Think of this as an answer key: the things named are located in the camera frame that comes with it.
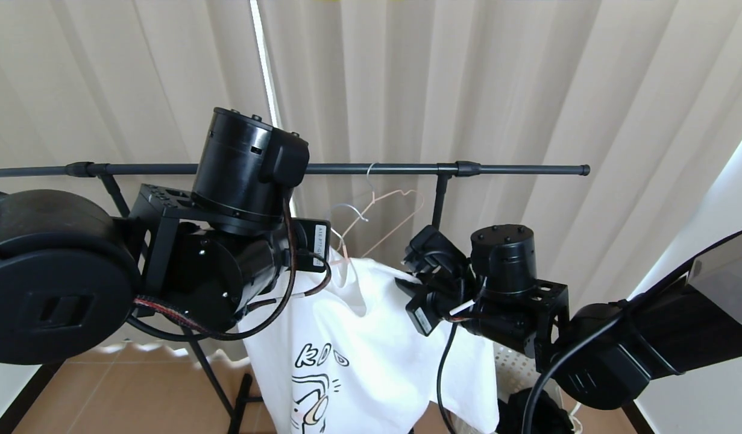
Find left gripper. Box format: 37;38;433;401
163;217;332;333

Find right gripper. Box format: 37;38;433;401
405;274;543;356

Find pink clothes hanger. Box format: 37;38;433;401
330;203;369;266
332;163;426;260

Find white printed garment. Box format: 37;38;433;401
238;250;500;434

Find white laundry basket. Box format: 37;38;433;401
455;341;582;434

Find black clothes rack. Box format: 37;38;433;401
0;161;590;434

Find black garment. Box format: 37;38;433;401
497;388;575;434

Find beige curtain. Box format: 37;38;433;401
0;0;742;362

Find black cable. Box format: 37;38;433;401
436;226;742;434
127;259;332;343

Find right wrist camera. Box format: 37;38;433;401
403;225;469;283

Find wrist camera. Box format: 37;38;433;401
403;225;469;283
262;131;311;189

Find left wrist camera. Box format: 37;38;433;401
262;131;311;189

